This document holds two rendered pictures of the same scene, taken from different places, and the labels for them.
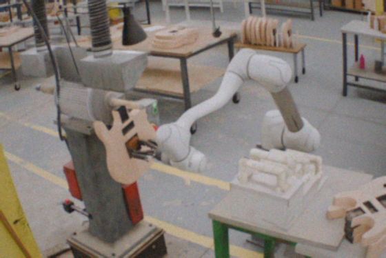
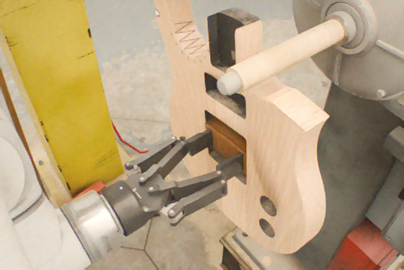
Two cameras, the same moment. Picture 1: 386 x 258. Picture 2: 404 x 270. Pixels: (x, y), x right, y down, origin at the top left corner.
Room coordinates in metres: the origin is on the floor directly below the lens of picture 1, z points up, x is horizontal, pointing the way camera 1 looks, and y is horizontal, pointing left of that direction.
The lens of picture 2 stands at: (2.07, -0.11, 1.55)
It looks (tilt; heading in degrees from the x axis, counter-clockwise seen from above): 49 degrees down; 105
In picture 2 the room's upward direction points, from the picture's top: straight up
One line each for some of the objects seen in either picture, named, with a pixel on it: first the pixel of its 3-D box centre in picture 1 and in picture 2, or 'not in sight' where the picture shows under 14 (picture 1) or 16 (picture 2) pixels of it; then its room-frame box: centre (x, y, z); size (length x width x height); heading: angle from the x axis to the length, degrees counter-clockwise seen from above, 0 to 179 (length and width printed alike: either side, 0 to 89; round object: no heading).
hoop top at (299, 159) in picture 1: (289, 156); not in sight; (1.61, -0.39, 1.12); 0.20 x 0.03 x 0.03; 50
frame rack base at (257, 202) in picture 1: (267, 199); not in sight; (1.46, -0.27, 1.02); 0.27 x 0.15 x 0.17; 51
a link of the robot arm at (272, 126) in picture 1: (275, 128); not in sight; (2.39, -0.49, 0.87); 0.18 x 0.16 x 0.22; 47
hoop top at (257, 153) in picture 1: (271, 156); not in sight; (1.49, -0.29, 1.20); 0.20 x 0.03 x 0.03; 50
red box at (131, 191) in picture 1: (120, 194); (376, 246); (2.43, 0.51, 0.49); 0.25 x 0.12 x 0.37; 52
